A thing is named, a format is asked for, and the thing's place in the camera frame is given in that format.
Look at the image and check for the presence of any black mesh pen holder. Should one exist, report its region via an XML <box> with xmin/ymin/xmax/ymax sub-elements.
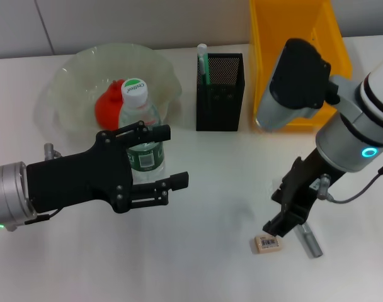
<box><xmin>196</xmin><ymin>52</ymin><xmax>244</xmax><ymax>132</ymax></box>

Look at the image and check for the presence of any yellow plastic bin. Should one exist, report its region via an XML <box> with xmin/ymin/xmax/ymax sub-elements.
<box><xmin>248</xmin><ymin>0</ymin><xmax>353</xmax><ymax>133</ymax></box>

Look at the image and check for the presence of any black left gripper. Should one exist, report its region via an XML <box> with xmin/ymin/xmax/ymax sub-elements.
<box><xmin>26</xmin><ymin>121</ymin><xmax>172</xmax><ymax>215</ymax></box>

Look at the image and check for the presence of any clear green-label water bottle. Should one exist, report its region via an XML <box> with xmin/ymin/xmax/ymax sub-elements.
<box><xmin>117</xmin><ymin>77</ymin><xmax>166</xmax><ymax>184</ymax></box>

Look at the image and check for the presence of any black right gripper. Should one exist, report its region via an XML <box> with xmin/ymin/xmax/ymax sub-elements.
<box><xmin>262</xmin><ymin>148</ymin><xmax>344</xmax><ymax>237</ymax></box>

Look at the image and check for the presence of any grey pen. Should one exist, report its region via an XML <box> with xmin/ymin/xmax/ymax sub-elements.
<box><xmin>294</xmin><ymin>222</ymin><xmax>324</xmax><ymax>259</ymax></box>

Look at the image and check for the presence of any orange red fruit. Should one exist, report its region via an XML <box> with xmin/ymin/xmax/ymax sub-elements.
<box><xmin>94</xmin><ymin>79</ymin><xmax>125</xmax><ymax>132</ymax></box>

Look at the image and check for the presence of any green pen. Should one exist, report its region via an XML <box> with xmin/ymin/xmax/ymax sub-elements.
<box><xmin>197</xmin><ymin>43</ymin><xmax>212</xmax><ymax>87</ymax></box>

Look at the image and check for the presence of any pale green glass fruit plate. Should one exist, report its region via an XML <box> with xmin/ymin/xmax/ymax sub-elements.
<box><xmin>33</xmin><ymin>43</ymin><xmax>183</xmax><ymax>148</ymax></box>

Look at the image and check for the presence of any beige eraser with barcode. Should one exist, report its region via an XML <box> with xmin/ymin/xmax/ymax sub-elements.
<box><xmin>253</xmin><ymin>234</ymin><xmax>285</xmax><ymax>255</ymax></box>

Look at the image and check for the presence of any right arm cable with connector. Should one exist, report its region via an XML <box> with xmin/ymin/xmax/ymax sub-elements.
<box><xmin>316</xmin><ymin>157</ymin><xmax>383</xmax><ymax>204</ymax></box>

